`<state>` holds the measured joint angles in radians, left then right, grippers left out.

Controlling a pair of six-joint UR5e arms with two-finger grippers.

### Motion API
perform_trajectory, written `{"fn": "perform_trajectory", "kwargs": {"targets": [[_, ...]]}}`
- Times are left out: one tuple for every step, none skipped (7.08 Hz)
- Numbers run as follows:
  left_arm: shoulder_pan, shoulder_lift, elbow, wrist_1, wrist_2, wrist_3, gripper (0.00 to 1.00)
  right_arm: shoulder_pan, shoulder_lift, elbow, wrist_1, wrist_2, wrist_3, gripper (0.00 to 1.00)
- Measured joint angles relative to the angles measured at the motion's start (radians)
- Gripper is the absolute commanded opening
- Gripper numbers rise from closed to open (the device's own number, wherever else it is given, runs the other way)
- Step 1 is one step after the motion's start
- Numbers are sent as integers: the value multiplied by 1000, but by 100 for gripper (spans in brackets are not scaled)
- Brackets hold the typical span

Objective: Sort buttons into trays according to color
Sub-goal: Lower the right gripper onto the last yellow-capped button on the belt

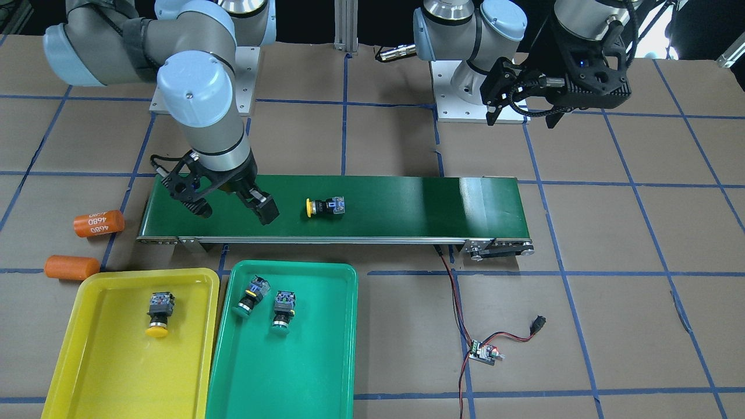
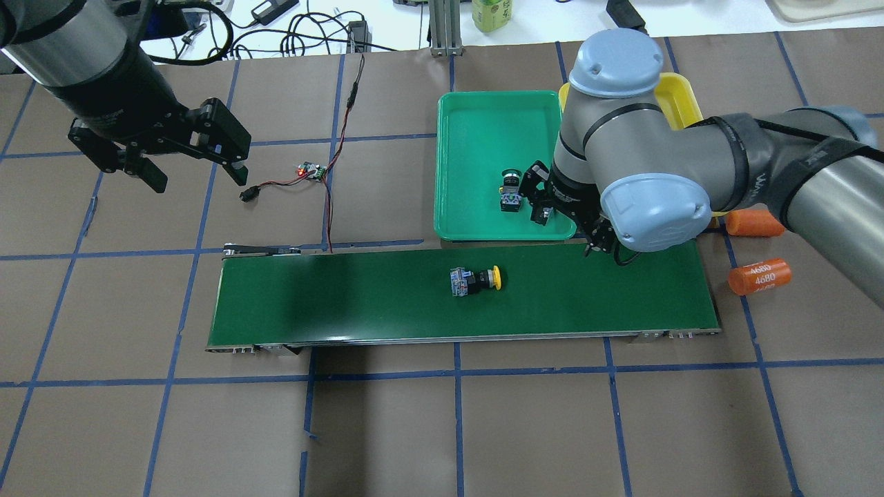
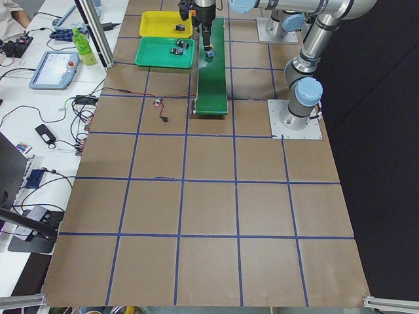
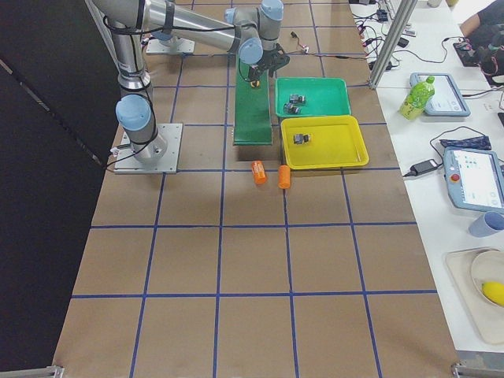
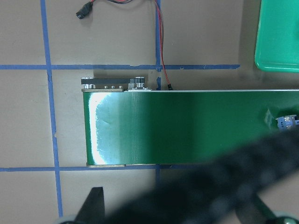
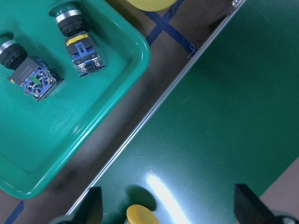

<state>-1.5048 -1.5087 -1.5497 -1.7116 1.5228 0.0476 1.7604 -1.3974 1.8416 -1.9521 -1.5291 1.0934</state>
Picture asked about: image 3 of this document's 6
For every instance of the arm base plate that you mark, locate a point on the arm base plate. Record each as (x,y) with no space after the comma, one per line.
(271,31)
(284,125)

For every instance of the green tea bottle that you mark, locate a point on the green tea bottle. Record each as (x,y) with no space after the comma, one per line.
(83,47)

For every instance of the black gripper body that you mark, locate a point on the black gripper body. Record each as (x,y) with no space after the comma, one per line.
(207,17)

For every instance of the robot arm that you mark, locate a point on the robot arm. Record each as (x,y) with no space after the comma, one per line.
(306,91)
(291,20)

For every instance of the green conveyor belt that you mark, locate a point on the green conveyor belt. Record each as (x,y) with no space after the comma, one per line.
(211,96)

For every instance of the small motor controller board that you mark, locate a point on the small motor controller board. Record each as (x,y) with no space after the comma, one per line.
(158,102)

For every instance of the yellow tray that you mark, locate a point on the yellow tray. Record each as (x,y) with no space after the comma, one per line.
(161,24)

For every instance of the black power adapter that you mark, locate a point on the black power adapter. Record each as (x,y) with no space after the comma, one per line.
(86,100)

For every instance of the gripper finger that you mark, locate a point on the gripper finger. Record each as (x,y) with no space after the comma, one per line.
(206,35)

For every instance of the green push button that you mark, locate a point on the green push button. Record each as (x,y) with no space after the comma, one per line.
(177,51)
(182,44)

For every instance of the green tray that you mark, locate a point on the green tray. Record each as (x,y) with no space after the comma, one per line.
(156,52)

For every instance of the aluminium frame post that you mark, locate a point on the aluminium frame post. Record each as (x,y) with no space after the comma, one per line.
(90,18)

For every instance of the teach pendant tablet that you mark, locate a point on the teach pendant tablet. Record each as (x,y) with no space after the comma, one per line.
(55,71)

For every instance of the black phone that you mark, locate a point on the black phone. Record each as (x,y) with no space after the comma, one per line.
(46,135)

